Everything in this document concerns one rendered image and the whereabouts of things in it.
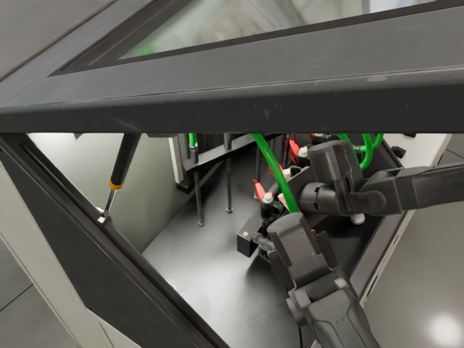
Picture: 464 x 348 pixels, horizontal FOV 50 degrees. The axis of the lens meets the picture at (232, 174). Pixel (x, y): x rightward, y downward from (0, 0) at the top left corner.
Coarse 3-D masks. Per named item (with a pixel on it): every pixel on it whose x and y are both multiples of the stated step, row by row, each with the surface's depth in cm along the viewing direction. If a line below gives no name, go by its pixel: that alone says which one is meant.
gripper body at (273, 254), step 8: (320, 240) 80; (328, 240) 80; (320, 248) 80; (328, 248) 80; (272, 256) 80; (328, 256) 80; (272, 264) 80; (280, 264) 80; (328, 264) 80; (336, 264) 80; (280, 272) 80; (288, 272) 80; (280, 280) 81; (288, 280) 81
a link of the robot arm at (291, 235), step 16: (272, 224) 72; (288, 224) 69; (304, 224) 69; (272, 240) 70; (288, 240) 67; (304, 240) 67; (288, 256) 67; (304, 256) 67; (320, 256) 67; (304, 272) 67; (320, 272) 68; (352, 288) 63; (288, 304) 65; (304, 320) 63
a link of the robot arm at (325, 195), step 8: (328, 184) 86; (336, 184) 82; (344, 184) 82; (320, 192) 85; (328, 192) 84; (336, 192) 82; (344, 192) 82; (320, 200) 85; (328, 200) 83; (336, 200) 82; (344, 200) 82; (320, 208) 86; (328, 208) 84; (336, 208) 82; (344, 208) 82; (352, 208) 82
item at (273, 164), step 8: (192, 136) 108; (256, 136) 79; (192, 144) 110; (264, 144) 79; (264, 152) 79; (272, 160) 79; (272, 168) 79; (280, 168) 79; (280, 176) 79; (280, 184) 79; (288, 192) 79; (288, 200) 79; (288, 208) 80; (296, 208) 80
